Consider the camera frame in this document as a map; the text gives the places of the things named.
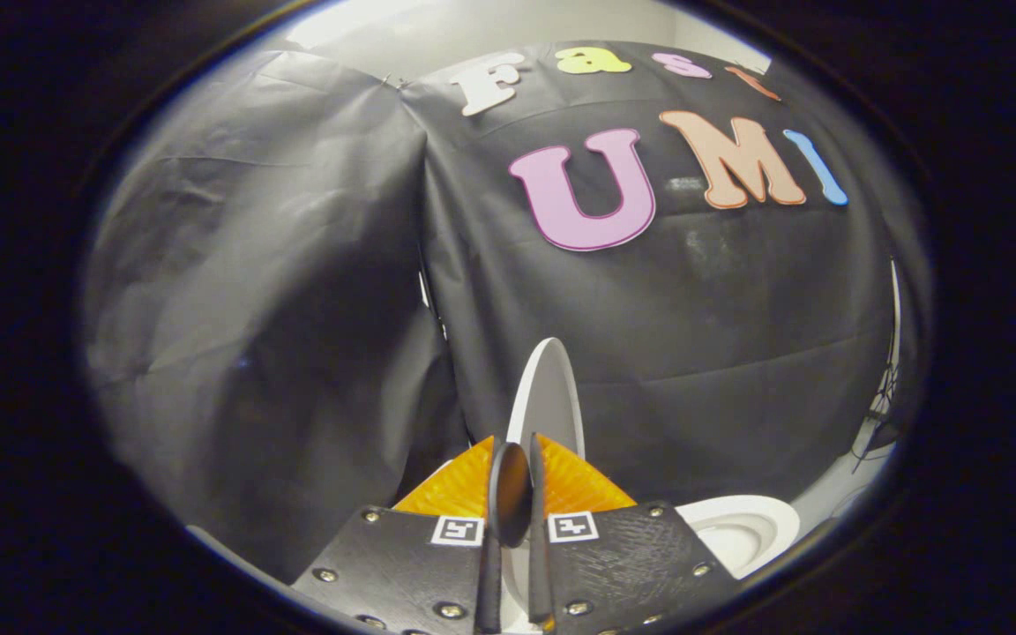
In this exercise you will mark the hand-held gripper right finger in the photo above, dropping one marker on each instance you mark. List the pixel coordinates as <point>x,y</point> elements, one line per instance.
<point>539,573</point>

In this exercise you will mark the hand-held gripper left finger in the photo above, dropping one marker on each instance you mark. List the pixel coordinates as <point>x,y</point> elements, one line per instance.
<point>489,591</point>

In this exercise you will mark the white toilet bowl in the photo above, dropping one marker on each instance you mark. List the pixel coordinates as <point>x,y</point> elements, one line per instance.
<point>737,534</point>

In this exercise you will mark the plain black backdrop cloth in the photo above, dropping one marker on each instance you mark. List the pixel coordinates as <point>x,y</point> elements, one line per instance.
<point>270,309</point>

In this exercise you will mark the black tripod stand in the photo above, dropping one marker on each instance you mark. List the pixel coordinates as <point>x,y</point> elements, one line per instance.
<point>880,410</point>

